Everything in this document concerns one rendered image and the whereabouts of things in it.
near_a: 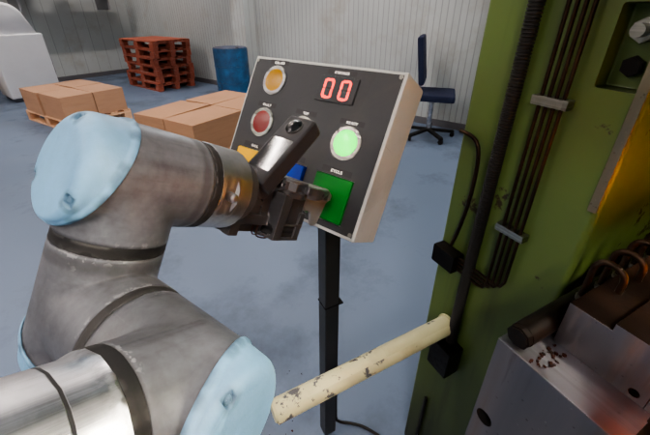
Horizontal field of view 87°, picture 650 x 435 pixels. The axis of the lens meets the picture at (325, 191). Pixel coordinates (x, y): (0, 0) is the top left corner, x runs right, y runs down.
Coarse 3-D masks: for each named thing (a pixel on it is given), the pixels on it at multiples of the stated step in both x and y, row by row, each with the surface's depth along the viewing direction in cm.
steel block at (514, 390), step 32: (512, 352) 43; (544, 352) 42; (512, 384) 44; (544, 384) 40; (576, 384) 39; (608, 384) 39; (512, 416) 45; (544, 416) 41; (576, 416) 37; (608, 416) 36; (640, 416) 36
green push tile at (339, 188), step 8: (320, 176) 59; (328, 176) 58; (312, 184) 60; (320, 184) 59; (328, 184) 58; (336, 184) 57; (344, 184) 56; (352, 184) 56; (336, 192) 57; (344, 192) 56; (336, 200) 57; (344, 200) 56; (328, 208) 57; (336, 208) 56; (344, 208) 56; (320, 216) 58; (328, 216) 57; (336, 216) 56
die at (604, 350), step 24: (648, 264) 47; (600, 288) 43; (648, 288) 43; (576, 312) 40; (600, 312) 40; (624, 312) 40; (648, 312) 38; (576, 336) 41; (600, 336) 39; (624, 336) 36; (648, 336) 35; (600, 360) 39; (624, 360) 37; (648, 360) 35; (624, 384) 38; (648, 384) 35; (648, 408) 36
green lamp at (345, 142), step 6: (342, 132) 58; (348, 132) 57; (336, 138) 58; (342, 138) 57; (348, 138) 57; (354, 138) 56; (336, 144) 58; (342, 144) 57; (348, 144) 57; (354, 144) 56; (336, 150) 58; (342, 150) 57; (348, 150) 57; (342, 156) 57
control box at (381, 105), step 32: (256, 64) 71; (288, 64) 66; (320, 64) 62; (256, 96) 70; (288, 96) 65; (320, 96) 61; (352, 96) 57; (384, 96) 55; (416, 96) 58; (320, 128) 60; (352, 128) 57; (384, 128) 54; (320, 160) 60; (352, 160) 56; (384, 160) 55; (352, 192) 56; (384, 192) 59; (320, 224) 58; (352, 224) 55
